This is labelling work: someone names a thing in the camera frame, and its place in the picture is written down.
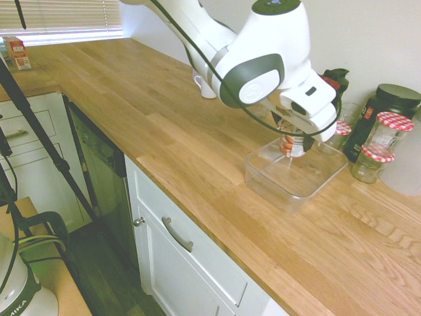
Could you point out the short clear drinking glass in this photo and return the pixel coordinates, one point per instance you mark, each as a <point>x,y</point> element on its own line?
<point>350,113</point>

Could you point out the white ceramic mug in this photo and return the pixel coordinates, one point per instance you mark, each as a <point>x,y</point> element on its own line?
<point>207,90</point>

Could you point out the wooden robot cart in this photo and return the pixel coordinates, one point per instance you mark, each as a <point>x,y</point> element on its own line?
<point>59,283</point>

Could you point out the white cabinet with drawer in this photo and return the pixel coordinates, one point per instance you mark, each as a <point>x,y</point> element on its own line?
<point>184,263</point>

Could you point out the red cereal box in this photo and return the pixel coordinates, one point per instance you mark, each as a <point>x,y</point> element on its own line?
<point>18,54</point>

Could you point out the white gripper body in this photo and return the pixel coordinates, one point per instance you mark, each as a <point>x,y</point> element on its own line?
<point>312,105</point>

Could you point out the brown cereal cup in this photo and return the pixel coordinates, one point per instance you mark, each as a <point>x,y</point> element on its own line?
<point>294,145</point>

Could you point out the wide jar red checkered lid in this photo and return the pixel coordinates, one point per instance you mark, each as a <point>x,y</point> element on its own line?
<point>371,168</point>

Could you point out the black clamp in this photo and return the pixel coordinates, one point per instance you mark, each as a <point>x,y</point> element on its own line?
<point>49,227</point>

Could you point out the white window blinds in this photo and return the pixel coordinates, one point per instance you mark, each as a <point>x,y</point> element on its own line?
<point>59,16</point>

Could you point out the dark dishwasher front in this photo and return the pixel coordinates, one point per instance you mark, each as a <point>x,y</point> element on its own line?
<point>98,171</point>

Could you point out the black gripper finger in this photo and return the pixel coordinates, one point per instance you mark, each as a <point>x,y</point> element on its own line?
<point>278,120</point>
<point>309,143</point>

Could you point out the tall jar red checkered lid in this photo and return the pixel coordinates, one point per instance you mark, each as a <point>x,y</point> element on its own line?
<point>388,131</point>

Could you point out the black Vega Sport tub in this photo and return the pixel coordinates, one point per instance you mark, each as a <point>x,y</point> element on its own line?
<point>391,102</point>

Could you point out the black camera tripod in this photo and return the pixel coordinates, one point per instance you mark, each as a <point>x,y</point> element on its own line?
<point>39,131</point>

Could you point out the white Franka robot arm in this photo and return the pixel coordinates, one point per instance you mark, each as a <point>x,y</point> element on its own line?
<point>263,42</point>

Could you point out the small jar red checkered lid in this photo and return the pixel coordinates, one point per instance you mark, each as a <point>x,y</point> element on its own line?
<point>340,133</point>

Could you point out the silver cabinet knob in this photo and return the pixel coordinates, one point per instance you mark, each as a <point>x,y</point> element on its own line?
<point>138,222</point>

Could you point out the clear rectangular plastic container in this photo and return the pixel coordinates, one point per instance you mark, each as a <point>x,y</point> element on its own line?
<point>289,184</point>

